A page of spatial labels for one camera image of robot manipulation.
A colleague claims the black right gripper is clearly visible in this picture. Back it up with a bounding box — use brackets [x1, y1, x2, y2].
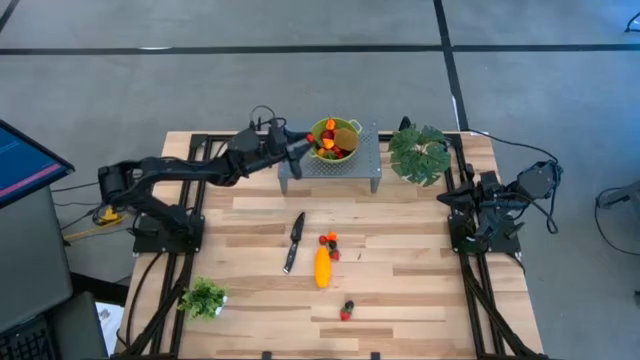
[436, 169, 502, 212]

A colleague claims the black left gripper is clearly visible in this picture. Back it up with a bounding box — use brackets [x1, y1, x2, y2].
[227, 118, 316, 181]

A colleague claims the green plastic colander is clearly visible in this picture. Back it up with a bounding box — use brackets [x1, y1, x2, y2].
[308, 117, 364, 165]

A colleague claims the brown toy kiwi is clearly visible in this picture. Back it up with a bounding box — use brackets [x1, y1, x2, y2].
[333, 127, 360, 153]

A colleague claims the yellow toy squash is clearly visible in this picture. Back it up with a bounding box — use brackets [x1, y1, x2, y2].
[314, 246, 333, 290]

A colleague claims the potted monstera plant white pot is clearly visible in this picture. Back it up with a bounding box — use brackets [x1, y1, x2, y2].
[388, 124, 453, 187]

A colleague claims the grey perforated metal shelf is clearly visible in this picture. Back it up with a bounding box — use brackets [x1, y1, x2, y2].
[277, 122, 383, 195]

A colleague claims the black kitchen knife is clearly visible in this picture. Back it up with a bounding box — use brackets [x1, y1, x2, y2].
[282, 211, 306, 275]

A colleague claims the small green leafy plant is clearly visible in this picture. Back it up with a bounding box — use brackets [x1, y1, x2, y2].
[177, 277, 229, 321]

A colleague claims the white paper sheet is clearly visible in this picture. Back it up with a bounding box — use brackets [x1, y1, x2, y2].
[94, 301, 126, 354]

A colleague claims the blue screen monitor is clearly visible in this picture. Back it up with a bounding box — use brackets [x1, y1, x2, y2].
[0, 119, 76, 211]

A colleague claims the black keyboard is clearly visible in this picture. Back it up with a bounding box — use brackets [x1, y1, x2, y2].
[0, 317, 57, 360]

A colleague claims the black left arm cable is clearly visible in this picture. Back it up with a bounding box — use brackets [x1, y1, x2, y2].
[248, 104, 288, 132]

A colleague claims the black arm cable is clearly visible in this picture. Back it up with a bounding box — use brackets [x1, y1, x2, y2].
[519, 169, 561, 235]
[248, 104, 288, 132]

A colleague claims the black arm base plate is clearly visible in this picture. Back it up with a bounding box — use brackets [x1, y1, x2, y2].
[448, 213, 522, 255]
[132, 214, 205, 255]

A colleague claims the long black rig cable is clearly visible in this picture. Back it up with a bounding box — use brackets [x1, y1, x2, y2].
[467, 129, 562, 169]

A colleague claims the black aluminium rig frame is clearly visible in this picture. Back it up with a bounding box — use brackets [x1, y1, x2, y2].
[115, 130, 551, 360]

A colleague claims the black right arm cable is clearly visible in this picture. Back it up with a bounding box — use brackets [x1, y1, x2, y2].
[519, 169, 561, 235]

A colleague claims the black floor cable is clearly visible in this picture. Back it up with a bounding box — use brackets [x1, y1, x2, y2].
[593, 185, 640, 257]
[51, 178, 101, 207]

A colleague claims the yellow cable bundle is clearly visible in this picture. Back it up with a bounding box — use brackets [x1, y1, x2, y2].
[62, 202, 129, 242]

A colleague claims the thick black hose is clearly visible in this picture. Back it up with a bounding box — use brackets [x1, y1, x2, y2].
[123, 251, 166, 351]

